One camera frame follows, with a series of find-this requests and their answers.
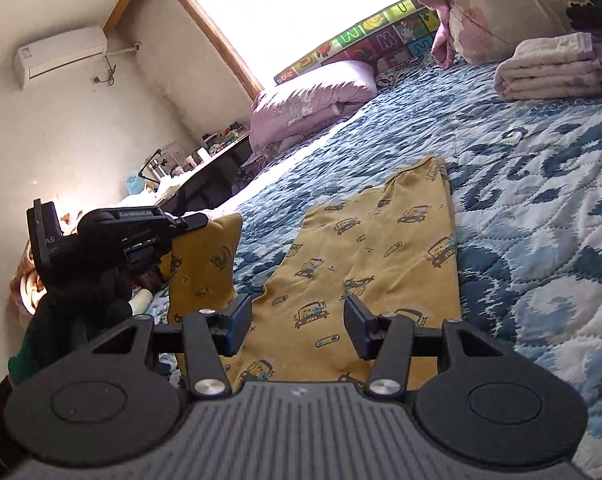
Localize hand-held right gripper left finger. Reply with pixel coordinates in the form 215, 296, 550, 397
87, 294, 254, 397

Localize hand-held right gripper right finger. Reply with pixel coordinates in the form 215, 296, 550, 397
343, 294, 502, 397

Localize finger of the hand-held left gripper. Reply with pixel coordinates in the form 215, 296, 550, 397
125, 237, 175, 267
167, 212, 210, 235

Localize yellow cartoon print pajama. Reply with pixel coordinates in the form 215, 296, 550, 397
158, 155, 464, 396

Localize person's left forearm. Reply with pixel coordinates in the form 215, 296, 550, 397
8, 327, 56, 389

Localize person's left hand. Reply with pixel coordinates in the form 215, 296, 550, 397
33, 267, 134, 356

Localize white cylinder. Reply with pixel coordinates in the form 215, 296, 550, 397
128, 290, 154, 317

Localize dark desk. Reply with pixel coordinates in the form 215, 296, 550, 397
156, 132, 254, 211

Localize pink pillow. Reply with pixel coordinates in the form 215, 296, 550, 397
248, 60, 379, 161

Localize white air conditioner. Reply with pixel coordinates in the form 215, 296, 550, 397
15, 27, 109, 91

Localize blue white patterned quilt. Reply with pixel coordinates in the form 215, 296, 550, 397
151, 50, 602, 477

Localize colourful alphabet play mat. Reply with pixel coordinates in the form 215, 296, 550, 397
273, 0, 439, 86

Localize folded beige towel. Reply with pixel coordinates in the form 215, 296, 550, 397
494, 32, 602, 102

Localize cream pink quilt bundle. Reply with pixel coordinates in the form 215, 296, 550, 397
415, 0, 602, 68

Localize air conditioner cable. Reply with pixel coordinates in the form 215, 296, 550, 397
92, 42, 142, 87

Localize wooden window frame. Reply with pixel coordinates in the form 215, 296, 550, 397
158, 0, 422, 103

